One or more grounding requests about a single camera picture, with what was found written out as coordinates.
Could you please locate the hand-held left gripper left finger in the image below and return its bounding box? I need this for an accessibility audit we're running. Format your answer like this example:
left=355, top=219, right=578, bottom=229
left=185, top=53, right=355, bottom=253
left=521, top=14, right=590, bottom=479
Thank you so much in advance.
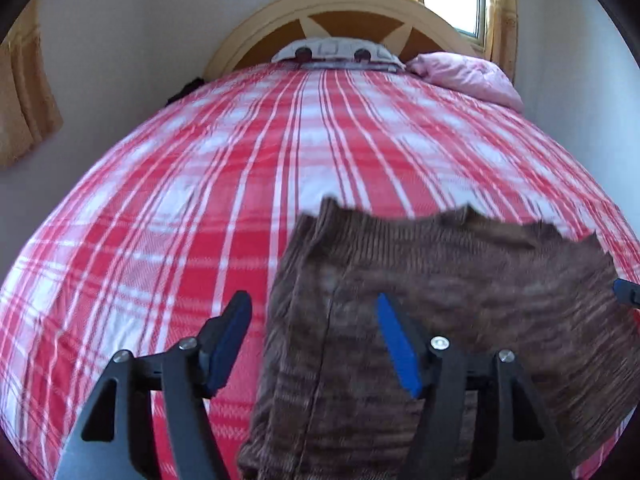
left=54, top=290, right=253, bottom=480

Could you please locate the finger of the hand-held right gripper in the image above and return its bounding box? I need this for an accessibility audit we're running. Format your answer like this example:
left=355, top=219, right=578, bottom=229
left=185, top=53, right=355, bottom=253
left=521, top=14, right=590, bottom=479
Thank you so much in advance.
left=612, top=278, right=640, bottom=306

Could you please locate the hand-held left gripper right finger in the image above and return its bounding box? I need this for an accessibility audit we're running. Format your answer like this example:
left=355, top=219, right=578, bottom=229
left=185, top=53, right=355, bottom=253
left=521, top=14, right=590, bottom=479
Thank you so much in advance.
left=376, top=292, right=573, bottom=480

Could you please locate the brown knitted sweater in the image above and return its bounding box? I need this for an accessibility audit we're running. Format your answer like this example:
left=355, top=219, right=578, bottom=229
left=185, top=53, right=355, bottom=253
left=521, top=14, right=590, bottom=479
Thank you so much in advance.
left=237, top=197, right=640, bottom=480

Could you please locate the bed with red plaid sheet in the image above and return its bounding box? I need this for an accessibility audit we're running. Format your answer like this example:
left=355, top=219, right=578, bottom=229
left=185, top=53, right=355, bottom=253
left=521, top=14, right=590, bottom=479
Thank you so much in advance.
left=0, top=62, right=640, bottom=480

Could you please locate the dark cloth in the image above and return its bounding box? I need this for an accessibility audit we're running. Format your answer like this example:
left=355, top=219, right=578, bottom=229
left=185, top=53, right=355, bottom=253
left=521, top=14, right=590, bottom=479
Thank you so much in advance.
left=166, top=77, right=206, bottom=106

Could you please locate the pink pillow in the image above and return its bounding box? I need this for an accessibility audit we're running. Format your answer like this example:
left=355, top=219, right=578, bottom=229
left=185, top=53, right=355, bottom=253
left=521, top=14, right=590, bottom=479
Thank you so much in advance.
left=405, top=51, right=525, bottom=113

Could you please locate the yellow floral curtain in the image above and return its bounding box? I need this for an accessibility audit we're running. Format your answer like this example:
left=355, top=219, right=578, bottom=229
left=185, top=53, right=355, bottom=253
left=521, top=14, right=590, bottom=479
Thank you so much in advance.
left=484, top=0, right=519, bottom=82
left=0, top=0, right=64, bottom=168

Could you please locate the white patterned pillow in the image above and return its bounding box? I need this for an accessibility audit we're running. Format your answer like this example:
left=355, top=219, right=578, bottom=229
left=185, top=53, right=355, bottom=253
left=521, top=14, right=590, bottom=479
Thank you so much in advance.
left=271, top=36, right=406, bottom=72

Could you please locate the cream wooden headboard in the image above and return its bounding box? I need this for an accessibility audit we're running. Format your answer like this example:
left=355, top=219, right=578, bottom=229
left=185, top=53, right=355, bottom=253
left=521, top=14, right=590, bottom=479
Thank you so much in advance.
left=204, top=0, right=483, bottom=80

